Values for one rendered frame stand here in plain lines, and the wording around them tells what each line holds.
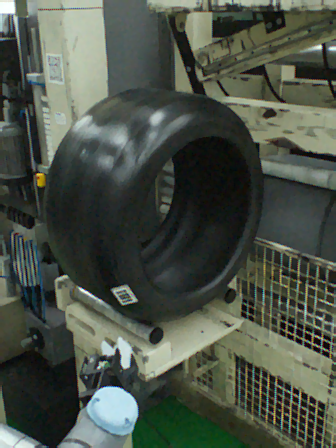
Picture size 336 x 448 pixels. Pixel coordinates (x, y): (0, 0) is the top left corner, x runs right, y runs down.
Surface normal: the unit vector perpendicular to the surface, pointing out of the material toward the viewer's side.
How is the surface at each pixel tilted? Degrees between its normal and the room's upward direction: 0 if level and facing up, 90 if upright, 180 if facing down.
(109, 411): 25
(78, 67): 90
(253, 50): 90
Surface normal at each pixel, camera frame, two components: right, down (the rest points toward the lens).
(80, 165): -0.62, -0.29
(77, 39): 0.68, 0.26
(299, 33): -0.73, 0.27
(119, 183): -0.01, -0.03
